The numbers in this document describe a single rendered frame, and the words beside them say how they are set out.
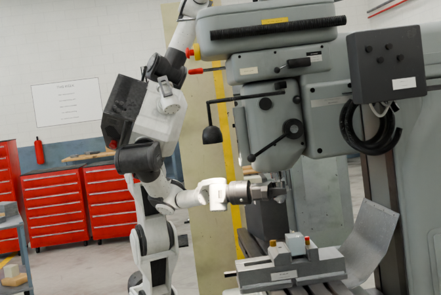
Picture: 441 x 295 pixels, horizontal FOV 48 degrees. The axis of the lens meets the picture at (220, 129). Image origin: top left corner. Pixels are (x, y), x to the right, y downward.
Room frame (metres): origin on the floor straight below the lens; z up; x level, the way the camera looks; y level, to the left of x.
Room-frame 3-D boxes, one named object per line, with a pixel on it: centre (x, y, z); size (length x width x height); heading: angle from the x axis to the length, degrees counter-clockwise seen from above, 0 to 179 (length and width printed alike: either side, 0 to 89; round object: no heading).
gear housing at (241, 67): (1.79, -0.22, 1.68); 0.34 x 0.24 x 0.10; 95
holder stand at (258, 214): (2.21, -0.15, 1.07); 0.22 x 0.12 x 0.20; 16
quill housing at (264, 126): (1.79, -0.19, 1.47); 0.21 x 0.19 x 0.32; 5
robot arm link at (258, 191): (1.81, -0.09, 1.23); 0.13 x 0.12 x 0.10; 164
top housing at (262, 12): (1.79, -0.20, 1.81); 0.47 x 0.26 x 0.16; 95
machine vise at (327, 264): (1.63, -0.17, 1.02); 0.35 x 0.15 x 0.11; 93
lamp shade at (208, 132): (1.75, 0.03, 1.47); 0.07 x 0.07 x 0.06
